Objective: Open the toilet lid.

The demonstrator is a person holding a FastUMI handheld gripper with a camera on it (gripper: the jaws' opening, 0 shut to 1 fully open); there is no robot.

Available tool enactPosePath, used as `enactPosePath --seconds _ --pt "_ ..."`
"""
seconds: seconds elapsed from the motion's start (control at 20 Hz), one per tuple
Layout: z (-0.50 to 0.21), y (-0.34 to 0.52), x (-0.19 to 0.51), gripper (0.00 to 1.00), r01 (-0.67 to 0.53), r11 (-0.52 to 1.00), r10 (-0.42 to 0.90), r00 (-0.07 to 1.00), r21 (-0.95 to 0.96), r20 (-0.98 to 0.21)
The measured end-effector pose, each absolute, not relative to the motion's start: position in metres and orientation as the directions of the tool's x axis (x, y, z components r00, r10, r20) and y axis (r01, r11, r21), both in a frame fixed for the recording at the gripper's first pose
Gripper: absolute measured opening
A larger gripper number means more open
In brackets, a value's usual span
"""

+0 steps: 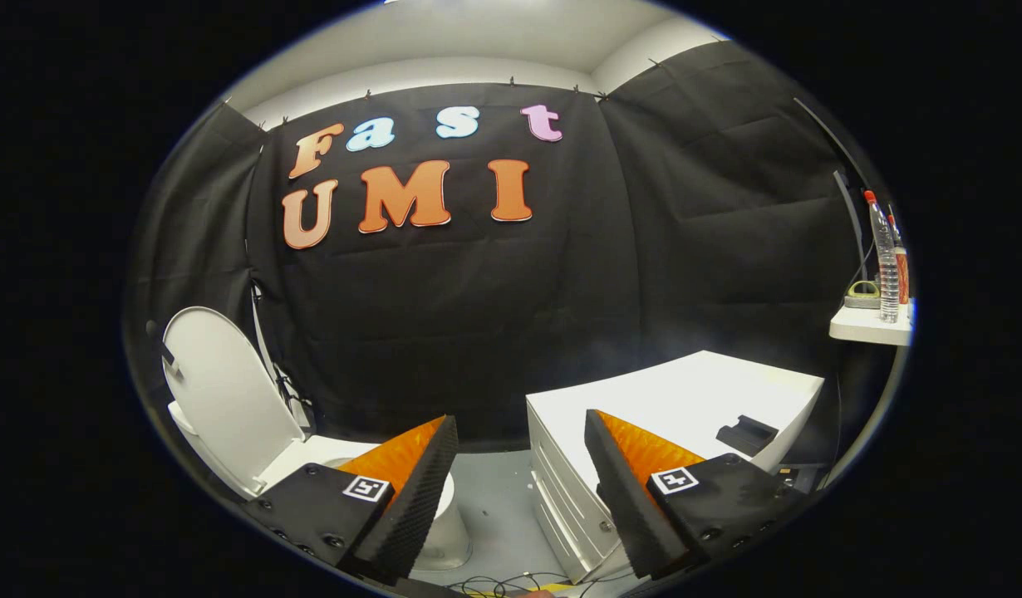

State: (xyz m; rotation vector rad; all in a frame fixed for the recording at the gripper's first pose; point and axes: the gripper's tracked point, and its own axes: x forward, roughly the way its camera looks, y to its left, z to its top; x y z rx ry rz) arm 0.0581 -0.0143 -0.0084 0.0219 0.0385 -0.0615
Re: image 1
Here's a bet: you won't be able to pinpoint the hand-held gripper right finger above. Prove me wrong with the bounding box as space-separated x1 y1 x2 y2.
584 409 811 581

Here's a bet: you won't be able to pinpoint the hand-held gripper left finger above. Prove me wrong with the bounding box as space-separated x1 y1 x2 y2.
241 415 460 586

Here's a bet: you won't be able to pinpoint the white toilet lid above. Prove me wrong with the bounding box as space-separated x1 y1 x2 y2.
162 306 307 499

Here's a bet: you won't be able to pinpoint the white ceramic toilet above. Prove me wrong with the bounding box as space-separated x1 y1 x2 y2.
166 399 472 572

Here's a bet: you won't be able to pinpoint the yellow floor tape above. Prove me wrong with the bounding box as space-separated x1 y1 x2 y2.
469 581 574 597

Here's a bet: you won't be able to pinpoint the white drawer cabinet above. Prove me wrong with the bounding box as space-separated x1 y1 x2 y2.
526 350 825 582

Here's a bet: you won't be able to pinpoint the black light stand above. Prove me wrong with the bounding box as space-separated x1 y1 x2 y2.
249 278 317 433

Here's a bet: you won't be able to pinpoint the black backdrop cloth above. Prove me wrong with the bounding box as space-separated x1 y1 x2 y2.
122 40 890 499

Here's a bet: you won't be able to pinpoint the white shelf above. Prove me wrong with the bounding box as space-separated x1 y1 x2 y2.
828 299 915 347

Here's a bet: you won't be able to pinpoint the clear plastic water bottle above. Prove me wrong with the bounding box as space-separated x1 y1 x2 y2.
862 190 900 324

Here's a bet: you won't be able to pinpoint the grey metal pole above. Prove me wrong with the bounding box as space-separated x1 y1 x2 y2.
833 170 867 283

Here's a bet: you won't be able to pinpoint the red label bottle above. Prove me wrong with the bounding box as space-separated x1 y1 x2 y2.
887 204 910 305

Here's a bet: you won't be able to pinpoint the black floor cables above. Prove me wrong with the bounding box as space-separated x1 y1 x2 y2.
453 571 595 598

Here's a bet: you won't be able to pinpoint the small black bracket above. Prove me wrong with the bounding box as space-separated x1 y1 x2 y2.
716 414 779 456

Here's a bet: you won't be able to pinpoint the round black lid handle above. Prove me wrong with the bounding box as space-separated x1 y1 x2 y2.
145 320 181 380

